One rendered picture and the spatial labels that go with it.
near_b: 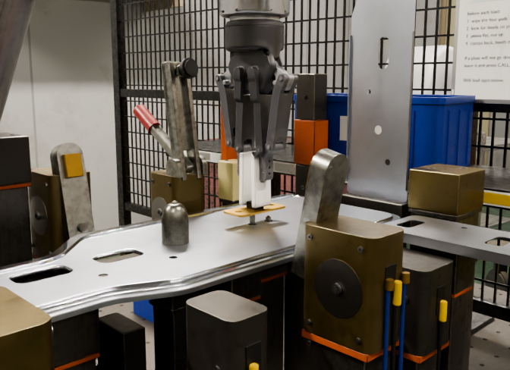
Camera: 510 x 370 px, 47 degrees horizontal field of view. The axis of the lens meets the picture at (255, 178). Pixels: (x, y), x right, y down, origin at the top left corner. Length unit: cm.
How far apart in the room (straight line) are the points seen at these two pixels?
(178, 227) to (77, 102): 342
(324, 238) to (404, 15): 45
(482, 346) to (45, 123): 326
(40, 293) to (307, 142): 64
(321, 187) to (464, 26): 67
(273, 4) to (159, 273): 35
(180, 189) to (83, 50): 328
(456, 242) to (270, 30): 34
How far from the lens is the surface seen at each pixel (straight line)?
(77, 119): 408
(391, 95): 95
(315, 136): 107
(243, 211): 76
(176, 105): 86
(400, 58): 94
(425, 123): 104
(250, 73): 74
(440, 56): 545
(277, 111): 72
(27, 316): 40
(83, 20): 412
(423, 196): 89
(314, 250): 60
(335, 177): 61
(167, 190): 88
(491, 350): 120
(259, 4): 73
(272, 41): 74
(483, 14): 119
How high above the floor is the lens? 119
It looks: 10 degrees down
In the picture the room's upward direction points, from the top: straight up
